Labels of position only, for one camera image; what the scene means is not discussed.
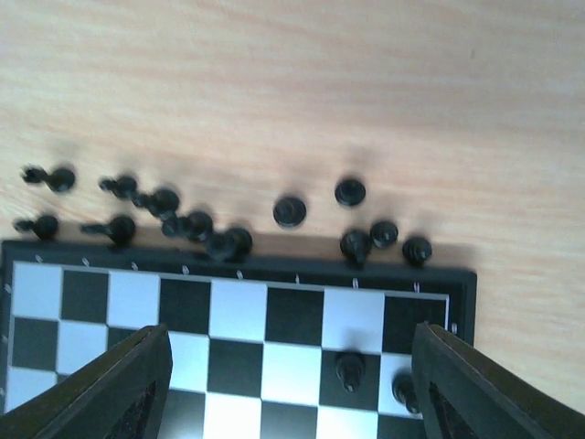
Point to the black chess piece row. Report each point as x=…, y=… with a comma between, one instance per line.
x=224, y=235

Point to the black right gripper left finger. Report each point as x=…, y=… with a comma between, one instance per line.
x=120, y=394

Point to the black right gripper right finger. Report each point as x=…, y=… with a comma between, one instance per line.
x=464, y=394

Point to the black pawn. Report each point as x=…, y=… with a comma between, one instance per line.
x=404, y=392
x=350, y=370

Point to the black white chessboard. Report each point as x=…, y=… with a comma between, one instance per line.
x=253, y=342

